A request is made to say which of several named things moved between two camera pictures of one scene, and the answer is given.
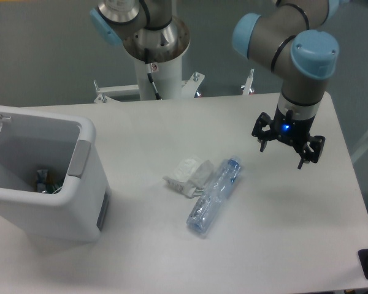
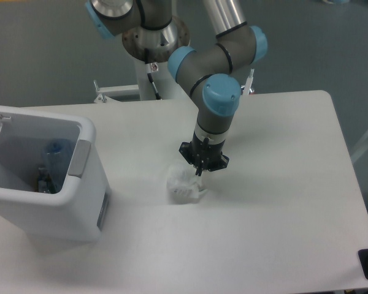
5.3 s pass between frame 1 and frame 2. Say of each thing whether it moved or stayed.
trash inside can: stayed
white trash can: stayed
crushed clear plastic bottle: moved
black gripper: moved
